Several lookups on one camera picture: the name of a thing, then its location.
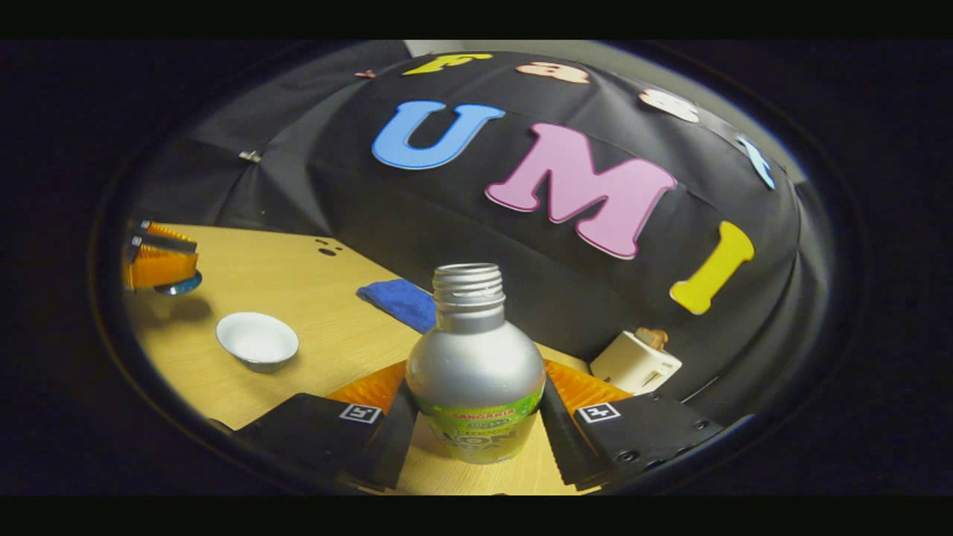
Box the silver green water bottle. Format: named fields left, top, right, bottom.
left=405, top=263, right=546, bottom=465

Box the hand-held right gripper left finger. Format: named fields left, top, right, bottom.
left=208, top=361, right=419, bottom=492

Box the black backdrop cloth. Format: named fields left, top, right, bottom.
left=127, top=41, right=835, bottom=429

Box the teal teacup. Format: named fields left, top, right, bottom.
left=216, top=311, right=300, bottom=371

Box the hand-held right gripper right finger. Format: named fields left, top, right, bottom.
left=540, top=360, right=727, bottom=492

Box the white toaster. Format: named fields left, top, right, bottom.
left=590, top=329, right=683, bottom=395

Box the blue towel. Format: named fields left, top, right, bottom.
left=356, top=279, right=438, bottom=334

